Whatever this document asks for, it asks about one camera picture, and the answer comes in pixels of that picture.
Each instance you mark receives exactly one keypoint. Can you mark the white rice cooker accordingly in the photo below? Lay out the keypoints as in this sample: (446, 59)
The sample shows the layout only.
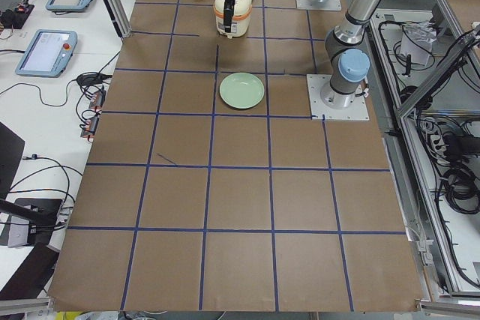
(240, 21)

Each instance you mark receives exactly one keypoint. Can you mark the green plate near arm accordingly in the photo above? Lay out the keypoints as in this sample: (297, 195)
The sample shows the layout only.
(242, 90)

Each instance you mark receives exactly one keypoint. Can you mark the lower teach pendant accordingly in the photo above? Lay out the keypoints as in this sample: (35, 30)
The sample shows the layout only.
(48, 53)

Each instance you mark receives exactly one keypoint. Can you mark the white paper bag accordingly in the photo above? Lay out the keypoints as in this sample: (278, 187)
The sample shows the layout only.
(417, 41)

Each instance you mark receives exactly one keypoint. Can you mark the black camera stand base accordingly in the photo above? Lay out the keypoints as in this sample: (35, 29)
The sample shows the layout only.
(29, 221)

